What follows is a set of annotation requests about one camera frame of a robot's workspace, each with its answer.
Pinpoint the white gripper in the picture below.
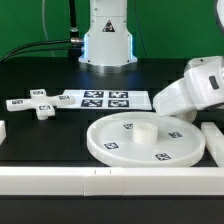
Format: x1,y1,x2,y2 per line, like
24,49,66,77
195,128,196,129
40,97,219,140
153,56,224,116

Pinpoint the white round table top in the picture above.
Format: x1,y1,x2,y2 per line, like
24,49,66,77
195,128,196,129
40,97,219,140
87,112,205,167

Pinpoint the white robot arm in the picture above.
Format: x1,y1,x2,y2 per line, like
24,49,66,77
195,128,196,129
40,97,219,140
79,0,224,116

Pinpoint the white marker tag sheet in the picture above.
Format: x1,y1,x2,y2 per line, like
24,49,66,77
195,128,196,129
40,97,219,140
64,90,152,110

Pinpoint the white cross-shaped table base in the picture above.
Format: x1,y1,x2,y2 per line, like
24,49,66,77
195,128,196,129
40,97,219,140
6,89,75,120

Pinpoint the white right rail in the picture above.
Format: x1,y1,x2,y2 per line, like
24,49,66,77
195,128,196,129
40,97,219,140
201,122,224,168

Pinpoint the white rail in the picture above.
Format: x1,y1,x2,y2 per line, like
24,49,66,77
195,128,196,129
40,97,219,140
201,122,224,168
0,167,224,196
0,120,6,145

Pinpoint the black cable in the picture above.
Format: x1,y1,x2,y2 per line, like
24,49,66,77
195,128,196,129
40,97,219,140
0,0,84,64

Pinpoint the white front rail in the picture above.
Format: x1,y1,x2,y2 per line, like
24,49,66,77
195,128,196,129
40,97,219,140
0,167,224,196

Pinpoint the white left rail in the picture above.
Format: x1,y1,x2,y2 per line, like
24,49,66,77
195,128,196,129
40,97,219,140
0,120,6,145

